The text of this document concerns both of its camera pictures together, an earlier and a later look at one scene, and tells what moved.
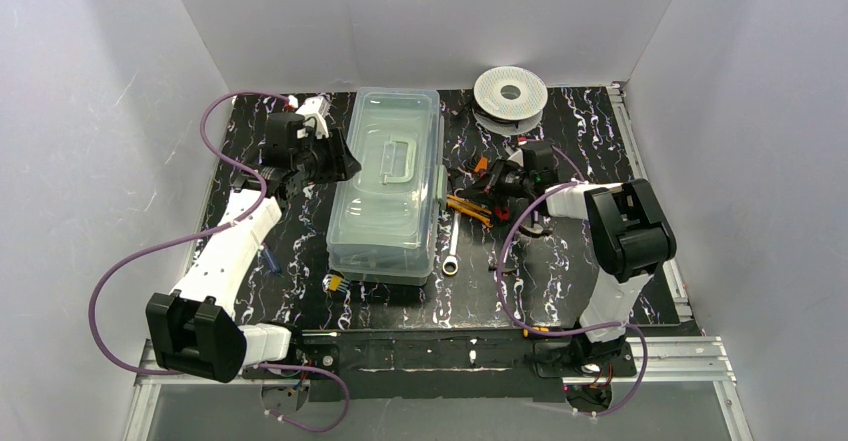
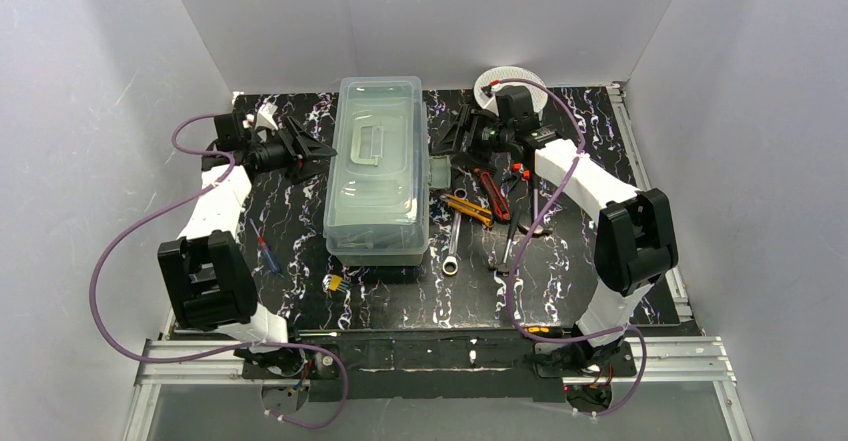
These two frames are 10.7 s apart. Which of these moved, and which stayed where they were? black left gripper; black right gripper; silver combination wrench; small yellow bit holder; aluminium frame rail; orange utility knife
Moved: black right gripper; black left gripper
Stayed: small yellow bit holder; orange utility knife; aluminium frame rail; silver combination wrench
